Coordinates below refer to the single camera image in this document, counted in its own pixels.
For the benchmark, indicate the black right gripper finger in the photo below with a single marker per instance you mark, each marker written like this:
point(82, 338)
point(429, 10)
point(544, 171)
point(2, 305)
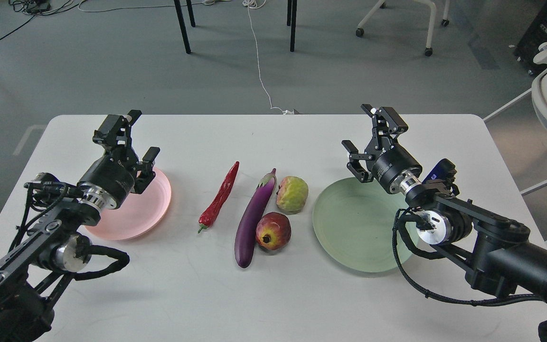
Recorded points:
point(387, 125)
point(354, 158)

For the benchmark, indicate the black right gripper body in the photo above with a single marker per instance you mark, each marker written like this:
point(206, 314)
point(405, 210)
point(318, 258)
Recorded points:
point(392, 164)

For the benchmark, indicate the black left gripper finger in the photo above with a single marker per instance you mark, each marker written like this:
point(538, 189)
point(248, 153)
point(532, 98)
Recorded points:
point(114, 135)
point(145, 173)

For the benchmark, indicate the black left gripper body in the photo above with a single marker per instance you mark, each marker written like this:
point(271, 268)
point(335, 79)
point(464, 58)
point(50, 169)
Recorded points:
point(108, 182)

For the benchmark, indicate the green yellow fruit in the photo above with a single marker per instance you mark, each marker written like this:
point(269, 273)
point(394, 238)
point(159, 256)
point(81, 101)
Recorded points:
point(292, 194)

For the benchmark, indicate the red chili pepper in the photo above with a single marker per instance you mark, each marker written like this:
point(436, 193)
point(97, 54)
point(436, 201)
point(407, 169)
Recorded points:
point(210, 214)

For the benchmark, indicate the red pomegranate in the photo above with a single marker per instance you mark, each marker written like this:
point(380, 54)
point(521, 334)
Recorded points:
point(273, 231)

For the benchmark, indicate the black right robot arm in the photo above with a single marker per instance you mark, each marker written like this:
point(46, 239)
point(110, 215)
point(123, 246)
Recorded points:
point(494, 251)

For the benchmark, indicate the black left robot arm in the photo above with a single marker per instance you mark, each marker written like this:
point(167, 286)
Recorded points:
point(48, 252)

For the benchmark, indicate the pink plate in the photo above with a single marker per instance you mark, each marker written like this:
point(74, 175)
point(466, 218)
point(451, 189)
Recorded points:
point(138, 214)

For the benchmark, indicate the green plate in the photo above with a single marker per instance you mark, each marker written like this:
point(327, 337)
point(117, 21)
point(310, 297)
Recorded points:
point(353, 222)

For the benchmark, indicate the purple eggplant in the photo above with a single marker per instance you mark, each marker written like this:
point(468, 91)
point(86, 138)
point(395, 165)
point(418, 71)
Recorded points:
point(244, 243)

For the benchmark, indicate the black cabinet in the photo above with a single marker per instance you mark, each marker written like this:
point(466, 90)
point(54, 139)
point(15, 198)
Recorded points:
point(528, 46)

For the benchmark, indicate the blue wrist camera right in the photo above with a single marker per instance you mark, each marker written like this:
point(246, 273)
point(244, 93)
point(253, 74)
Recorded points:
point(444, 170)

